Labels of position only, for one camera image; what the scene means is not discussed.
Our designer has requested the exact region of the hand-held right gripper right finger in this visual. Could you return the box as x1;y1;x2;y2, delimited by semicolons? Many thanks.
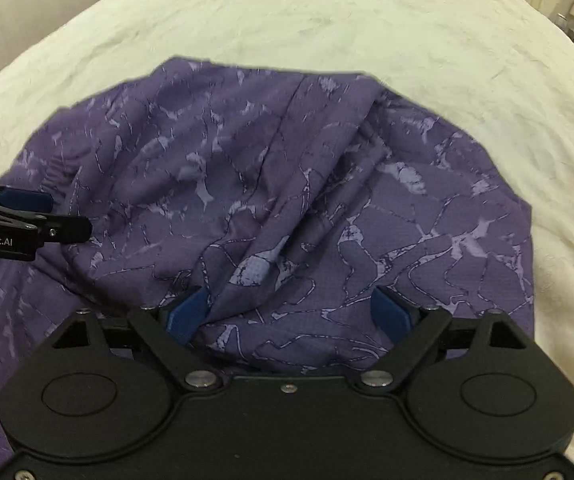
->
354;285;536;391

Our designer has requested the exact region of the purple patterned hooded jacket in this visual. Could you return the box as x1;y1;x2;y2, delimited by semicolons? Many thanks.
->
0;56;536;480

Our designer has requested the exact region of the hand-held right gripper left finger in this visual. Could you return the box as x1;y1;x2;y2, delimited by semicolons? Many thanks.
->
50;285;226;390

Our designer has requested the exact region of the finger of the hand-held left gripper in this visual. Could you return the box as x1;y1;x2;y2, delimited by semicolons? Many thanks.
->
0;196;93;246
0;177;54;214

